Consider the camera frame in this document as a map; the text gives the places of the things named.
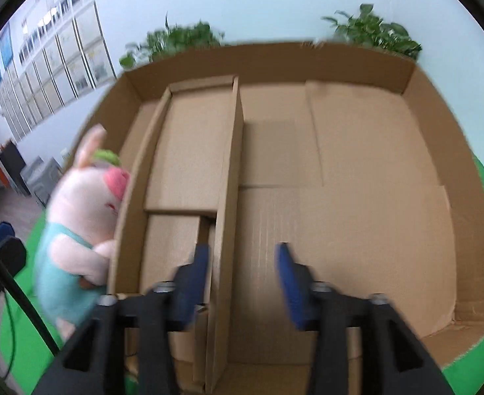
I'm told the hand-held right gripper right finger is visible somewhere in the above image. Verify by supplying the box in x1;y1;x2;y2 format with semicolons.
275;242;452;395

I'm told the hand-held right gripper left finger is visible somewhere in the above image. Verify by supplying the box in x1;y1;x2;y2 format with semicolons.
32;244;214;395

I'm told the large cardboard box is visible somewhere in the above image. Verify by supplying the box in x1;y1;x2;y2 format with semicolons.
102;41;484;395

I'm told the grey cabinet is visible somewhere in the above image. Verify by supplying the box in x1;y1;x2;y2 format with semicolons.
21;156;59;206

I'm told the black cabinet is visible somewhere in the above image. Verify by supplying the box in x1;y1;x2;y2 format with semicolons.
0;139;30;196

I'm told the pink pig plush toy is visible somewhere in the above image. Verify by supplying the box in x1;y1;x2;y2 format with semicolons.
34;125;131;338

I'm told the cardboard divider insert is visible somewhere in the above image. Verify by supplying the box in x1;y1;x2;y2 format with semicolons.
109;75;244;394

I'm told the green cloth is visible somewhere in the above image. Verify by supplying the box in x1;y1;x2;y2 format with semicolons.
0;154;484;395

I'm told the green potted plant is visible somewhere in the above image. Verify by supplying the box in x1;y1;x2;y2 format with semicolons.
322;4;423;60
119;12;226;68

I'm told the black cable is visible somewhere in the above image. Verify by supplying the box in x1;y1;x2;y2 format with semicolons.
0;234;63;356

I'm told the wall of framed certificates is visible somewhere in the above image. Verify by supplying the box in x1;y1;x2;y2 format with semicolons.
0;0;117;141

